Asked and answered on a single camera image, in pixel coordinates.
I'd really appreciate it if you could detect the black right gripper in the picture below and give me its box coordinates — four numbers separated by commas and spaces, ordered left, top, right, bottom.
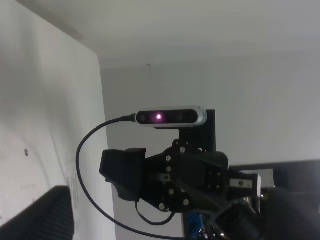
99, 141, 229, 213

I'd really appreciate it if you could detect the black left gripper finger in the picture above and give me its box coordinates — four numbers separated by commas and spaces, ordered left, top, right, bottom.
0, 185, 75, 240

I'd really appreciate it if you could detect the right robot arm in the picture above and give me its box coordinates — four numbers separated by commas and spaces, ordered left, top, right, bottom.
99, 140, 320, 240

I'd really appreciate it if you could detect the black right camera cable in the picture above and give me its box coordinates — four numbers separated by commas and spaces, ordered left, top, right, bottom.
75, 113, 185, 238

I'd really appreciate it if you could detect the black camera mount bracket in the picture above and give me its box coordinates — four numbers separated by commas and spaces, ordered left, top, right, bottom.
155, 109, 216, 153

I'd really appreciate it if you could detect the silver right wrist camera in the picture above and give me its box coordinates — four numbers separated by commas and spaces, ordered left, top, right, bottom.
135, 105, 208, 128

